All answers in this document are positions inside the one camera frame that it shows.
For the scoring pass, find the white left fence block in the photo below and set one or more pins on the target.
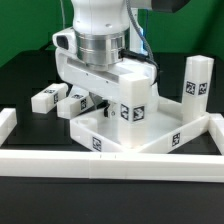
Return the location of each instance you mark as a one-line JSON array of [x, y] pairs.
[[8, 121]]

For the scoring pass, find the white desk top tray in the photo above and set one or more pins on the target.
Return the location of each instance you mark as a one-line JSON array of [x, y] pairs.
[[163, 132]]

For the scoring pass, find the white fence block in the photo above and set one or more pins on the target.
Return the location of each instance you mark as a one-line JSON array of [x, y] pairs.
[[8, 121], [216, 130]]

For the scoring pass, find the white front fence bar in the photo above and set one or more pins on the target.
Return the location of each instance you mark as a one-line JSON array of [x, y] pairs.
[[91, 165]]

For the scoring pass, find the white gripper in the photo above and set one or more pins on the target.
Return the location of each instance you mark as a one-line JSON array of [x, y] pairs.
[[105, 83]]

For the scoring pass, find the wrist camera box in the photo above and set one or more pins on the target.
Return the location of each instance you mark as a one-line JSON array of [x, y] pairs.
[[66, 40]]

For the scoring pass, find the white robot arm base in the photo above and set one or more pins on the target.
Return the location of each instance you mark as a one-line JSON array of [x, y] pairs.
[[103, 28]]

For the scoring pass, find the white right fence block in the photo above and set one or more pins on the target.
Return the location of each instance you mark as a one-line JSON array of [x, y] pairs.
[[216, 130]]

